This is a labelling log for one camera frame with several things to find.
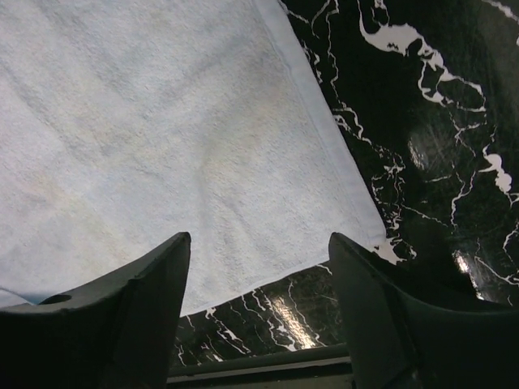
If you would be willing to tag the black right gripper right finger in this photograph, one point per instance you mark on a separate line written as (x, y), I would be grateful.
(404, 331)

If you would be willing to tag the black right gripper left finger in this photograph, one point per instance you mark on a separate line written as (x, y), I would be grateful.
(117, 331)

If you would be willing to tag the light blue towel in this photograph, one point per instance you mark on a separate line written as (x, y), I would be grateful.
(125, 122)

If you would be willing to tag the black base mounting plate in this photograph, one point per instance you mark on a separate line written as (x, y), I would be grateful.
(286, 366)

